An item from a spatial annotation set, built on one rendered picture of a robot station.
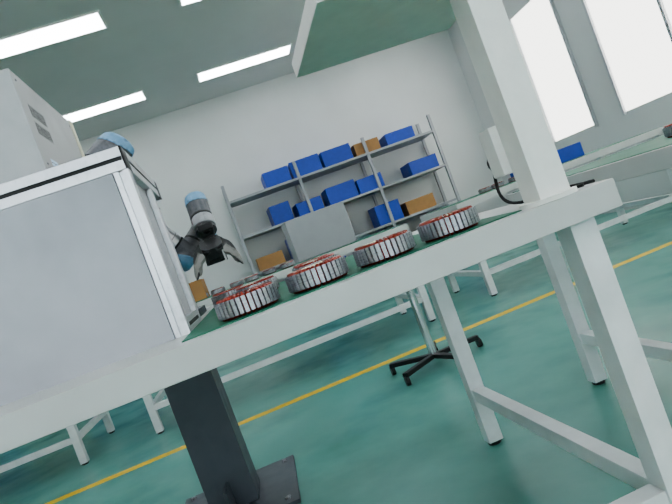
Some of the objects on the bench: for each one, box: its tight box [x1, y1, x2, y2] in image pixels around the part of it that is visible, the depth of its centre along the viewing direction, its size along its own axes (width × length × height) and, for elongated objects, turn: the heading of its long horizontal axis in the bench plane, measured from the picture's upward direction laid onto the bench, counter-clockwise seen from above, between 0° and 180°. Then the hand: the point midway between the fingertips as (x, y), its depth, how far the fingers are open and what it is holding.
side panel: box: [113, 168, 202, 339], centre depth 119 cm, size 28×3×32 cm, turn 96°
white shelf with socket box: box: [292, 0, 595, 211], centre depth 111 cm, size 35×37×46 cm
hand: (220, 270), depth 179 cm, fingers open, 14 cm apart
